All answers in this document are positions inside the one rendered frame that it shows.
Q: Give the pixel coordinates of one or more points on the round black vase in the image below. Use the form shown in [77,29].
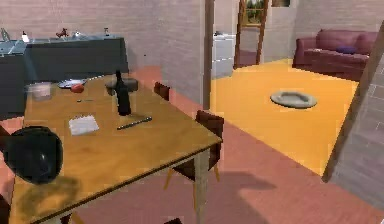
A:
[35,155]

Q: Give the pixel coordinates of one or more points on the brown wooden chair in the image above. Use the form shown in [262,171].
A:
[162,90]
[210,133]

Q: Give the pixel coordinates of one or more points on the black table knife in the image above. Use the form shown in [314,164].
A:
[134,123]

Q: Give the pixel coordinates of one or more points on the white cabinet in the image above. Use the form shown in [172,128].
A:
[222,55]

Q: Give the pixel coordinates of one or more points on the dark grey pan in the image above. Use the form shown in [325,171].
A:
[131,84]

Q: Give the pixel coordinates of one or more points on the wooden dining table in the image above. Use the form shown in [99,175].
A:
[133,146]

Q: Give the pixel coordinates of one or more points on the dark wine bottle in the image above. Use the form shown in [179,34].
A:
[122,96]

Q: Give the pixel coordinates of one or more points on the wooden ladder shelf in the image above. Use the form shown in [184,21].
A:
[250,33]

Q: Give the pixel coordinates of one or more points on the grey round floor cushion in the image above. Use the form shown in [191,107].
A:
[293,99]

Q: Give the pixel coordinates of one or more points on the white paper napkin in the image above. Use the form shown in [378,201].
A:
[83,124]

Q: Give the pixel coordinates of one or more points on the red apple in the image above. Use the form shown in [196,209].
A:
[77,88]

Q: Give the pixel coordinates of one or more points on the window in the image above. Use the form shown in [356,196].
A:
[254,10]

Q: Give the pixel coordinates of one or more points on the grey plate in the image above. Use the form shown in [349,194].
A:
[68,83]

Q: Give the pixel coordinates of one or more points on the dark grey kitchen counter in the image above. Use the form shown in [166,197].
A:
[66,60]

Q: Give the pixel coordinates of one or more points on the red figurine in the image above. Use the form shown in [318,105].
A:
[62,33]

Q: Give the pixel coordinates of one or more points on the maroon sofa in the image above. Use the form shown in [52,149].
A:
[333,53]

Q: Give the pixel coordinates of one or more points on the white cup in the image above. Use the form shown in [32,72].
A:
[40,90]

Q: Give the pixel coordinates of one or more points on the purple cushion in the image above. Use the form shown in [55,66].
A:
[346,50]

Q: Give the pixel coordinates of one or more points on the white soap bottle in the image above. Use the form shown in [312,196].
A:
[25,36]

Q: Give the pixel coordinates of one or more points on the framed wall picture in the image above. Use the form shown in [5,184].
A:
[280,3]

